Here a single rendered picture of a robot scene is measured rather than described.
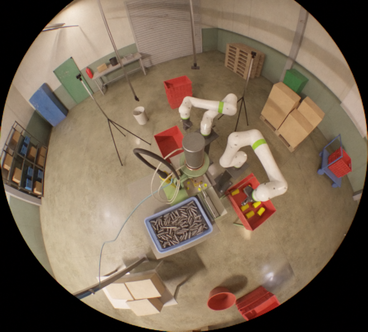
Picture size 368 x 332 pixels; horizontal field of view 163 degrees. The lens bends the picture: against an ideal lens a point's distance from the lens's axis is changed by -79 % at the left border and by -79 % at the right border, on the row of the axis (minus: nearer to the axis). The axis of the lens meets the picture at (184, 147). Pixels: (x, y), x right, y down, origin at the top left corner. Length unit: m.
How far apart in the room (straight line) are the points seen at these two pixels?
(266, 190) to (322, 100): 4.25
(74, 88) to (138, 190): 5.58
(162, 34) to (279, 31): 4.36
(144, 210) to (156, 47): 5.72
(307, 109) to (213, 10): 5.73
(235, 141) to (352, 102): 4.16
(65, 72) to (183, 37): 5.15
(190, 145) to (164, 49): 5.69
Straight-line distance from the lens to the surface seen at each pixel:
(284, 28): 5.10
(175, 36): 6.21
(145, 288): 1.98
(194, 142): 0.67
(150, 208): 1.44
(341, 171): 4.05
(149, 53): 5.99
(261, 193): 0.78
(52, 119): 7.02
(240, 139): 0.94
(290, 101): 2.90
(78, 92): 6.47
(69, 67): 6.13
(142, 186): 1.52
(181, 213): 1.31
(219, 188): 2.37
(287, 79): 4.32
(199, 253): 2.43
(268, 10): 5.46
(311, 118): 3.24
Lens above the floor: 2.31
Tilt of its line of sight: 61 degrees down
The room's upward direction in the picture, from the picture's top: 11 degrees counter-clockwise
